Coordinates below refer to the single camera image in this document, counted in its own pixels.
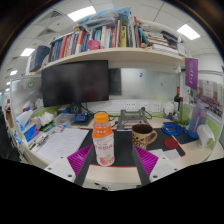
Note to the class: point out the clear plastic box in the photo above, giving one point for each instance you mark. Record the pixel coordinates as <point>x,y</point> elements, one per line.
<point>64,119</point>

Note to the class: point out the orange-capped drink bottle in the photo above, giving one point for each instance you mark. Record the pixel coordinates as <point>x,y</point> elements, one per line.
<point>103,140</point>

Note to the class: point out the black computer monitor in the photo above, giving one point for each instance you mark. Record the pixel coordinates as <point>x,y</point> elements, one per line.
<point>75,82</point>

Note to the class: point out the flat round red coaster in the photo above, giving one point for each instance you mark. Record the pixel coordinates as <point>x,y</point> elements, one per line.
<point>171,143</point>

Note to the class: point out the purple water bottle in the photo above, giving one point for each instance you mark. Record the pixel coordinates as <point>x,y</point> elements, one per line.
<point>196,119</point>

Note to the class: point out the white paper sheet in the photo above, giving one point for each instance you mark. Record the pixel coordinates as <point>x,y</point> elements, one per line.
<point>61,144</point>

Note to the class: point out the black desk mat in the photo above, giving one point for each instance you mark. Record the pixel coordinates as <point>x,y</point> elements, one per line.
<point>160,136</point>

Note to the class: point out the white wall socket strip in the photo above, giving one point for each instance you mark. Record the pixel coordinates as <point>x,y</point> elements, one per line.
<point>143,106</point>

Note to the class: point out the shelf unit with books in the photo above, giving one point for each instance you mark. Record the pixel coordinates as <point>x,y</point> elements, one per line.
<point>110,38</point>

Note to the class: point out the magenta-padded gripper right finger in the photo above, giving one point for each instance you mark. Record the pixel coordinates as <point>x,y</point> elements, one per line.
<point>154,165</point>

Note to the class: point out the grey metal laptop stand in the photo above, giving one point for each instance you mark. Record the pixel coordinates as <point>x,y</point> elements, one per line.
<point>132,118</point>

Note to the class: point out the blue tissue box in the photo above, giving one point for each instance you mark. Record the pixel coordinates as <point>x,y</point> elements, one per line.
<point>29,130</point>

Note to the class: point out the group photo poster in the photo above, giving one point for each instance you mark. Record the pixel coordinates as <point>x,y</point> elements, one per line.
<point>208,96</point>

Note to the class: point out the group of ceiling lights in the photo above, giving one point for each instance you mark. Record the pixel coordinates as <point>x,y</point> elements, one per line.
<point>83,13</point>

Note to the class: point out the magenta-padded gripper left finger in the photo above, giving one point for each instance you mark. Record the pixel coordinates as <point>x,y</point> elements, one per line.
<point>68,167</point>

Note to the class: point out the patterned ceramic mug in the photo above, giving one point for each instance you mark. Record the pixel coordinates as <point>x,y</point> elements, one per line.
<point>142,135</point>

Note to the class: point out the dark wine bottle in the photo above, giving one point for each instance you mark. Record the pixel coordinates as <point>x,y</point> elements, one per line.
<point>177,100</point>

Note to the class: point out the purple hanging banner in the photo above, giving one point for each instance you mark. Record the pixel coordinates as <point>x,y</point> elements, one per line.
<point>191,72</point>

